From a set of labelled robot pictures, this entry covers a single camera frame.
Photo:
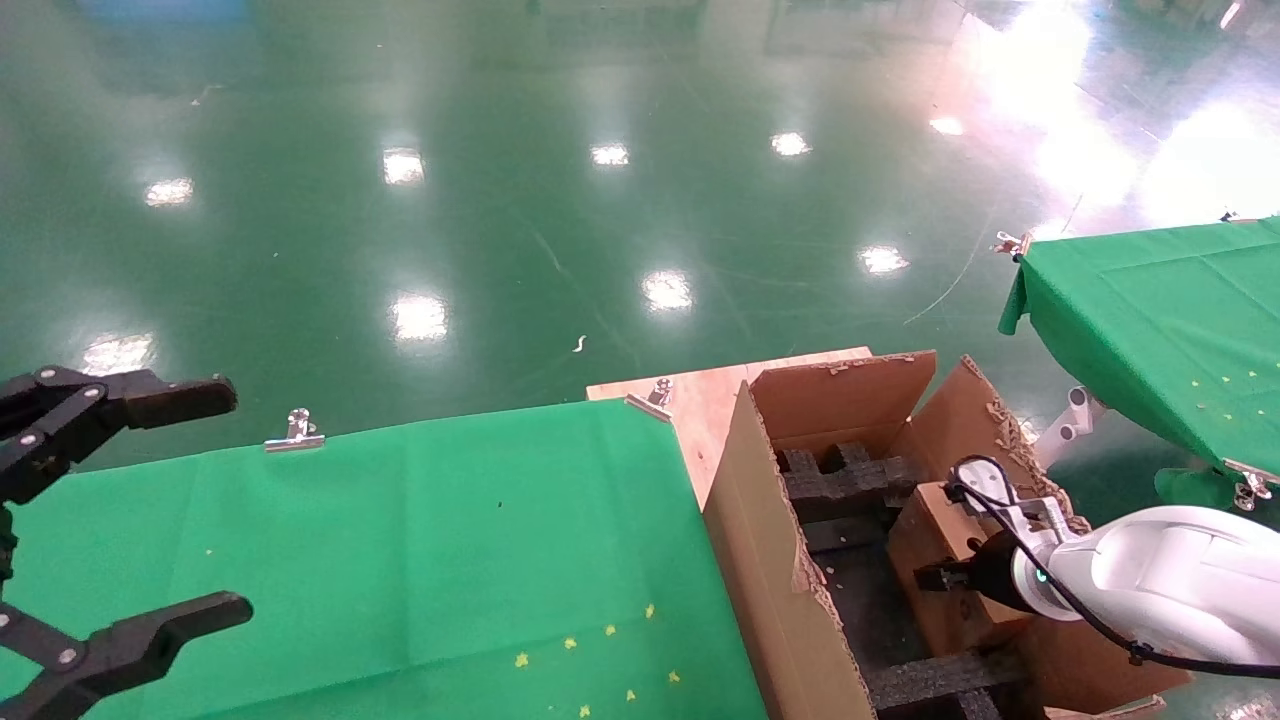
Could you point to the small brown cardboard box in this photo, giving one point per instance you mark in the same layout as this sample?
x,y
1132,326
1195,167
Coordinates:
x,y
925,535

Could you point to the green table cloth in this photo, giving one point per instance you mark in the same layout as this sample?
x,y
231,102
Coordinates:
x,y
400,560

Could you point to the large open cardboard carton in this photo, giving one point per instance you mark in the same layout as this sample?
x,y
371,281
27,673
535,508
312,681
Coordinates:
x,y
770,560

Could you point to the black foam insert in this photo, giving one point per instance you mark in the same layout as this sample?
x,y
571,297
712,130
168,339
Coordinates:
x,y
930,680
845,485

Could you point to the white metal tube leg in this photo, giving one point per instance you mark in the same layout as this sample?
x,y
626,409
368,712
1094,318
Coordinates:
x,y
1070,425

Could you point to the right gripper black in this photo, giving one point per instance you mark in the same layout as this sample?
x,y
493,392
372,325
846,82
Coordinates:
x,y
992,575

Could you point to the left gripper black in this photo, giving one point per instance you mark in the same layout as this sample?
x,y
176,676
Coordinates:
x,y
7,545

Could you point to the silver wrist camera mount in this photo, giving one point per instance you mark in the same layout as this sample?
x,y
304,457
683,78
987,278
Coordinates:
x,y
1020,515

